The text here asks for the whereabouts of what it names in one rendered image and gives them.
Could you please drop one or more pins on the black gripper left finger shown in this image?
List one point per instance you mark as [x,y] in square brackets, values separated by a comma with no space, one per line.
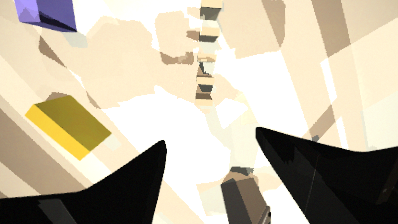
[128,195]

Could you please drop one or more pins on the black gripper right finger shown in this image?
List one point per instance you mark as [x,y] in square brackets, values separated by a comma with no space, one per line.
[331,185]

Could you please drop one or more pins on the beige domino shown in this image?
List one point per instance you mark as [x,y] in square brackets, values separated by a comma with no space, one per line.
[206,58]
[210,9]
[209,34]
[203,99]
[203,79]

